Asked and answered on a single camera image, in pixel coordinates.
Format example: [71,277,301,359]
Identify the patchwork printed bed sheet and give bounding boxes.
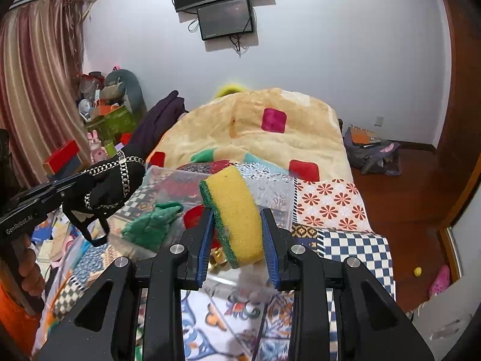
[32,160,397,361]

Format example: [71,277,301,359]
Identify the brown wooden door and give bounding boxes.
[438,0,481,230]

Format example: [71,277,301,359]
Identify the white cabinet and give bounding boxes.
[408,214,481,348]

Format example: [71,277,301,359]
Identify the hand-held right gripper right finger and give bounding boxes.
[260,208,437,361]

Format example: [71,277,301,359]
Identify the green cardboard box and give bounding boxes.
[84,105,140,144]

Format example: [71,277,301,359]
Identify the pink slipper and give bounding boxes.
[429,265,451,297]

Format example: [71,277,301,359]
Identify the yellow and green sponge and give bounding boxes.
[199,165,264,269]

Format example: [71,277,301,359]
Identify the dark purple cloth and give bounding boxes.
[128,90,187,152]

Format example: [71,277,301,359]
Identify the clear plastic box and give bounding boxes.
[113,163,298,303]

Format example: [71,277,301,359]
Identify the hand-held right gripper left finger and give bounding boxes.
[35,208,216,361]

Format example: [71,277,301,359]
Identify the pile of papers and books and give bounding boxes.
[30,211,96,271]

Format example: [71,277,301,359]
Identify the red cloth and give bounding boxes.
[183,206,206,230]

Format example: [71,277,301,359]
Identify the yellow blanket with coloured squares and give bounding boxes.
[145,88,352,183]

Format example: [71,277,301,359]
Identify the yellow plush toy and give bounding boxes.
[215,80,252,99]

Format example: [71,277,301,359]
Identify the black cloth with silver chains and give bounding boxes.
[62,150,146,247]

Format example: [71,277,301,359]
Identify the green knitted cloth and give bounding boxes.
[121,202,185,252]

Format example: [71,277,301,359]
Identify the grey purple backpack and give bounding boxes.
[344,124,402,177]

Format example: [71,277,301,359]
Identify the orange notebook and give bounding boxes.
[348,126,381,146]

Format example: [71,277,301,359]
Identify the grey plush toy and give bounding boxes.
[103,68,146,115]

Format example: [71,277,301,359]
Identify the person's left hand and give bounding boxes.
[17,235,46,311]

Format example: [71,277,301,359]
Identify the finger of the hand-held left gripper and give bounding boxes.
[13,171,94,199]
[35,182,97,212]

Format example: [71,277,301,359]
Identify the person's left forearm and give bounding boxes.
[0,280,40,350]

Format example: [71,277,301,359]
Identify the small black wall monitor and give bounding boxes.
[197,0,256,41]

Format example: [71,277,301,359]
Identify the striped pink curtain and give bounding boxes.
[0,0,93,189]

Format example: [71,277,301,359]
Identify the black monitor cables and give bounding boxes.
[188,17,252,58]

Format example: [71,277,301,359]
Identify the red box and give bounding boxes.
[42,140,82,176]

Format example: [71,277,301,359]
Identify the pink bunny toy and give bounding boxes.
[87,130,108,163]

